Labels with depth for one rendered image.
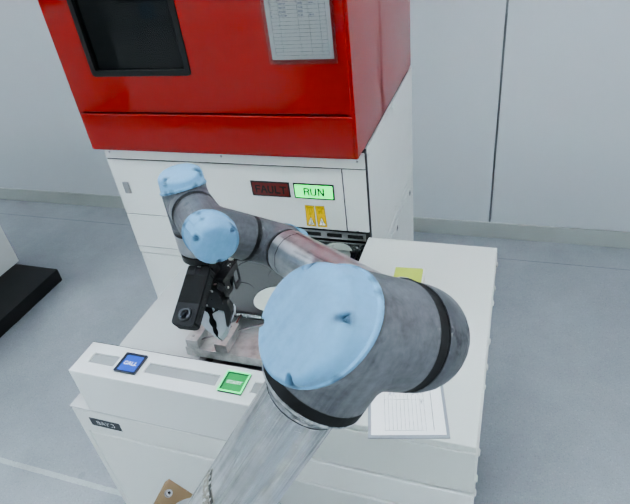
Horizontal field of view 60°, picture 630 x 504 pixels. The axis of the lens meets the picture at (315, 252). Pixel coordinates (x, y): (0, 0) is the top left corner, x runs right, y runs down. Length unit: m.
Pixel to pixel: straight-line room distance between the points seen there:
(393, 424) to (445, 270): 0.49
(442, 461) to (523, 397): 1.35
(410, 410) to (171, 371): 0.53
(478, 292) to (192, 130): 0.84
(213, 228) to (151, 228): 1.09
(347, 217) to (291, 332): 1.06
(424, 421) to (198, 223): 0.56
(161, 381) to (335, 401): 0.79
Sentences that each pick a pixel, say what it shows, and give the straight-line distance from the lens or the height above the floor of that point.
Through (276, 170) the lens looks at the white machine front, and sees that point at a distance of 1.54.
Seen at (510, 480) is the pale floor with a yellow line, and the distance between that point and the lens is 2.20.
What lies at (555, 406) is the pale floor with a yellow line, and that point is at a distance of 2.43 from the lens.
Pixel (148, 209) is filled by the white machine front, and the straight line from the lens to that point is 1.84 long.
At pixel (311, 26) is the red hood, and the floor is 1.55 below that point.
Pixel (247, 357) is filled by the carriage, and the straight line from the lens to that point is 1.37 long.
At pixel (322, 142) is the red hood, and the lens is 1.39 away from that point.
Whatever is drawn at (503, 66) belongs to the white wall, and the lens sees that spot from 2.86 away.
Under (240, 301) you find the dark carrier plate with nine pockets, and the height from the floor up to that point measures 0.90.
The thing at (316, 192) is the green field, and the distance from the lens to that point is 1.52.
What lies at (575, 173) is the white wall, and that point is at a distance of 3.09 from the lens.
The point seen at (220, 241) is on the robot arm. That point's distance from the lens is 0.82.
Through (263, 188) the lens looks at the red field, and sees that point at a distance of 1.58.
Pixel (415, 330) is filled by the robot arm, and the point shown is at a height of 1.47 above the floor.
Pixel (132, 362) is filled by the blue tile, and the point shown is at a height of 0.96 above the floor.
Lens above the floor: 1.83
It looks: 35 degrees down
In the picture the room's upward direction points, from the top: 8 degrees counter-clockwise
